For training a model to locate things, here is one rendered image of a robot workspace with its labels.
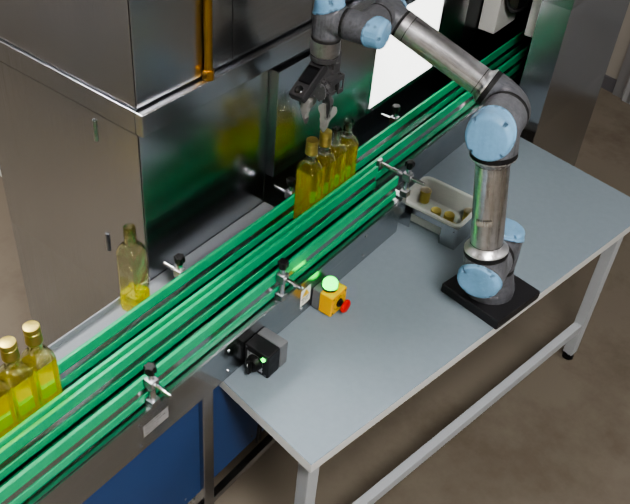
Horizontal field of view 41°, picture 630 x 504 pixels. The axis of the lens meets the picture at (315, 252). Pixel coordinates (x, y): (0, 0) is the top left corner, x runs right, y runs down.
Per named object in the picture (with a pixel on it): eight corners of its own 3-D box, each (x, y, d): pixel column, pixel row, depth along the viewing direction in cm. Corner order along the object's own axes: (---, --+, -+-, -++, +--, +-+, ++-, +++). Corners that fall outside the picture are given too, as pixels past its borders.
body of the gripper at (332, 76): (343, 94, 220) (348, 52, 212) (323, 106, 215) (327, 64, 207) (320, 83, 224) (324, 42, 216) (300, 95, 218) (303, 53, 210)
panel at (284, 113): (426, 66, 300) (443, -26, 278) (433, 69, 299) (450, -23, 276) (265, 173, 243) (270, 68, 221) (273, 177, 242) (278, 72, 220)
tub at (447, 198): (422, 194, 279) (426, 173, 273) (480, 223, 270) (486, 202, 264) (393, 219, 268) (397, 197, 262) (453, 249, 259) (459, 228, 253)
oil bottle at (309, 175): (303, 212, 247) (309, 151, 233) (319, 220, 245) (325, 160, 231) (291, 220, 243) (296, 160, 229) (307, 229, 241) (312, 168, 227)
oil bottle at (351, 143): (338, 186, 258) (345, 127, 244) (353, 194, 256) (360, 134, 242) (327, 194, 254) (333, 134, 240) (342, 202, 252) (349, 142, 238)
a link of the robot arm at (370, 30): (400, 10, 203) (359, -2, 206) (381, 25, 195) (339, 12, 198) (395, 40, 207) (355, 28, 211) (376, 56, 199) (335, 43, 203)
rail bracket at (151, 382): (155, 396, 192) (152, 357, 183) (178, 413, 189) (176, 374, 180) (142, 407, 189) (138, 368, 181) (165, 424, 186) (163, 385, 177)
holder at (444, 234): (408, 189, 281) (411, 170, 276) (479, 224, 270) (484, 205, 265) (379, 213, 271) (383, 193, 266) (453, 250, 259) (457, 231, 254)
